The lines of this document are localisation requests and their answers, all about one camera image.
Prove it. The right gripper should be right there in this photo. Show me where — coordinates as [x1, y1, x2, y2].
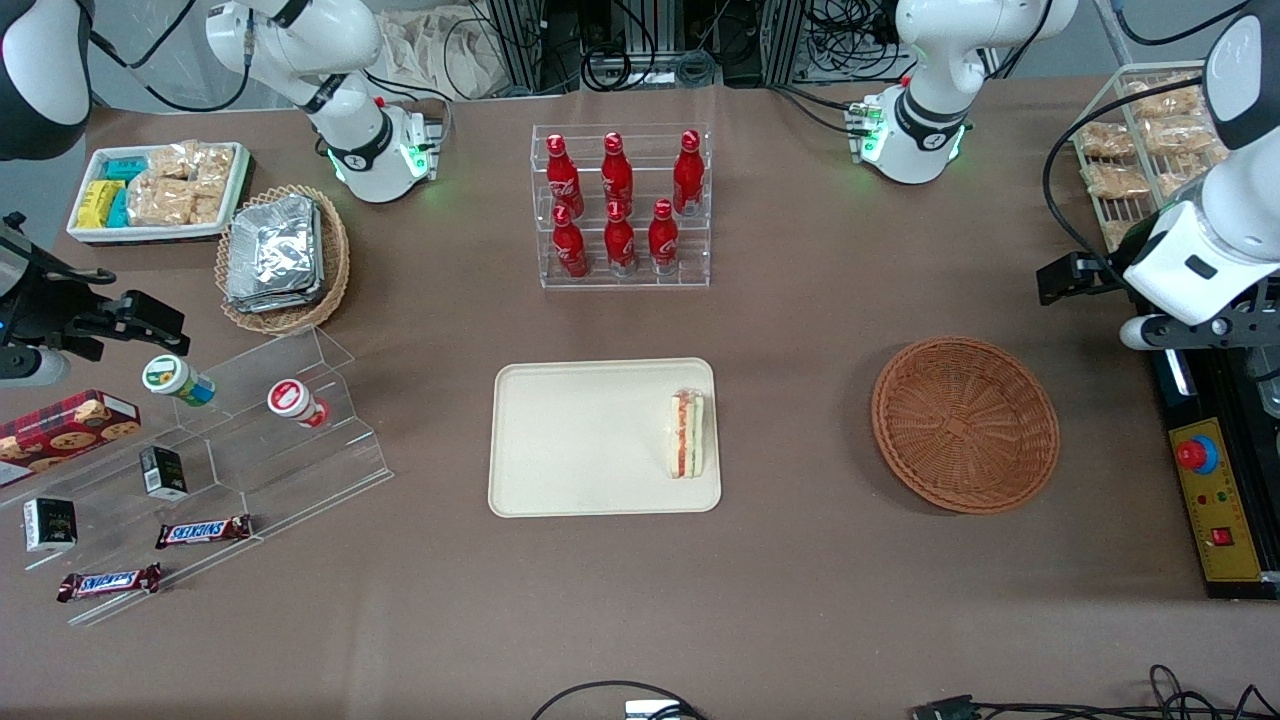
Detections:
[0, 215, 189, 362]

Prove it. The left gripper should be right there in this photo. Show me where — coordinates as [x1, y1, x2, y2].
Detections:
[1037, 203, 1280, 328]

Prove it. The triangle sandwich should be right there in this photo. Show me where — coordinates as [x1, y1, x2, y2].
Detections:
[668, 389, 706, 480]

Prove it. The white rectangular snack tray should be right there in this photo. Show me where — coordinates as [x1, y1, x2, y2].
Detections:
[66, 142, 254, 246]

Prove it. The oval tan wicker basket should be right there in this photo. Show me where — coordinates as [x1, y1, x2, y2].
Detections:
[215, 184, 351, 336]

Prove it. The round brown wicker basket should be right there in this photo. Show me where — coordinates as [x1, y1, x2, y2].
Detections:
[871, 336, 1061, 515]

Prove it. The beige plastic tray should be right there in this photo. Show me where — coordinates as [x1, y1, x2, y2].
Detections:
[488, 357, 723, 519]

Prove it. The green lid snack cup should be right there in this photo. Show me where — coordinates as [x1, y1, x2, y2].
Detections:
[141, 354, 217, 407]

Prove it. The clear bag of rice crackers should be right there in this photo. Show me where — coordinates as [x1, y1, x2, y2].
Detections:
[195, 145, 237, 197]
[147, 141, 201, 181]
[127, 176, 223, 227]

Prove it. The yellow snack pack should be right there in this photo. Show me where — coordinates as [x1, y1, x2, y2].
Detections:
[77, 180, 123, 229]

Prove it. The red cookie box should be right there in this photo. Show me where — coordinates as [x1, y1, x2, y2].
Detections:
[0, 389, 142, 489]

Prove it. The silver foil pouch stack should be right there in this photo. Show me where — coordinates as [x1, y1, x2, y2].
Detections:
[225, 194, 326, 313]

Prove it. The small black carton box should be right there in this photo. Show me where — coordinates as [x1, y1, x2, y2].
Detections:
[138, 446, 189, 502]
[23, 497, 78, 554]

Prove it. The red lid snack cup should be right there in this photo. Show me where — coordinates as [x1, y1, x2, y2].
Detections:
[266, 378, 331, 429]

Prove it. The brown snickers bar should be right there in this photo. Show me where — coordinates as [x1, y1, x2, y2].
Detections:
[155, 514, 253, 550]
[57, 563, 163, 603]

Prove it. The clear acrylic stepped shelf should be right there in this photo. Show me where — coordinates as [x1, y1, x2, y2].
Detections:
[0, 325, 394, 628]

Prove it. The black yellow control box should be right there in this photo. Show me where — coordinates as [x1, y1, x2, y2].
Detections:
[1148, 345, 1280, 601]

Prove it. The clear acrylic bottle rack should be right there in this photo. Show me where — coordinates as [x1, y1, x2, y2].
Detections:
[530, 123, 713, 291]

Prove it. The red cola bottle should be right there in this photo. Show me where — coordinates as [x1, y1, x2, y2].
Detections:
[552, 205, 590, 280]
[601, 132, 635, 213]
[545, 134, 585, 219]
[648, 198, 681, 276]
[672, 130, 706, 217]
[604, 200, 638, 278]

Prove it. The beige cloth bag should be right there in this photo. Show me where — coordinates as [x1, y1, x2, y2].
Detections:
[375, 8, 516, 101]

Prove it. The white wire rack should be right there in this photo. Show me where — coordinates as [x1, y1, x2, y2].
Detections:
[1068, 62, 1237, 253]

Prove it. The black left wrist camera cable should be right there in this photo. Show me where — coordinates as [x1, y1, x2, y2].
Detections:
[1041, 78, 1226, 281]

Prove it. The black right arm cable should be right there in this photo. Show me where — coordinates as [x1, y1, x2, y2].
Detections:
[88, 0, 256, 113]

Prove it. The aluminium frame post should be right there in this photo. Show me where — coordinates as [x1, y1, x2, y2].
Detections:
[487, 0, 546, 96]
[762, 0, 809, 86]

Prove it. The black connector with cables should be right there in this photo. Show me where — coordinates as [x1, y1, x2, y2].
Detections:
[908, 664, 1280, 720]

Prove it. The black cable tangle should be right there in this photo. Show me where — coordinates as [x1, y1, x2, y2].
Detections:
[578, 0, 723, 93]

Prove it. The black cable with white plug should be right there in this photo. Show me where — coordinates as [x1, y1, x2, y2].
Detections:
[530, 680, 707, 720]

